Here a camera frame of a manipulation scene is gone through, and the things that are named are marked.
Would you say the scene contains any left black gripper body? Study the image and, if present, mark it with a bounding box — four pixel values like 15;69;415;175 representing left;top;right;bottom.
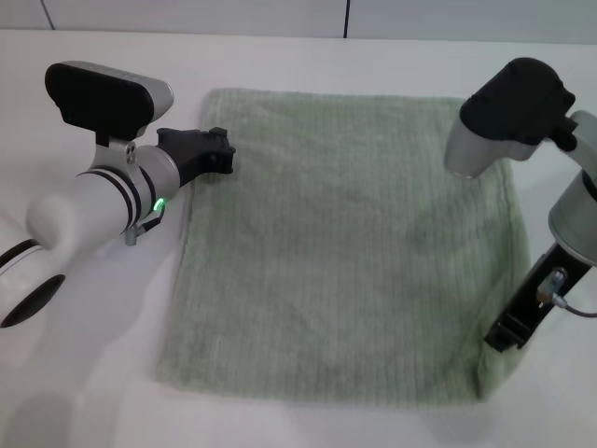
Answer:
156;127;218;186

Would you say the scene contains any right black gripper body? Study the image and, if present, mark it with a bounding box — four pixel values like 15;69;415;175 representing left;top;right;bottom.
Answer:
493;240;594;333

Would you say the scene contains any light green ribbed towel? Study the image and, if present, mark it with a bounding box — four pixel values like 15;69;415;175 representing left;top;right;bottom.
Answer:
153;88;531;404

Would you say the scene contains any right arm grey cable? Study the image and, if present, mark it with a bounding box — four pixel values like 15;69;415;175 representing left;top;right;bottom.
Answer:
535;266;597;320

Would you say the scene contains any left wrist black silver camera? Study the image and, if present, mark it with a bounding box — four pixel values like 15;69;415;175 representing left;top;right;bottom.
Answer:
44;61;175;149

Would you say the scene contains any left arm cable with plug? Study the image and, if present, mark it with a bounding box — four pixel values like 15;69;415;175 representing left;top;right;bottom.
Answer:
122;209;167;245

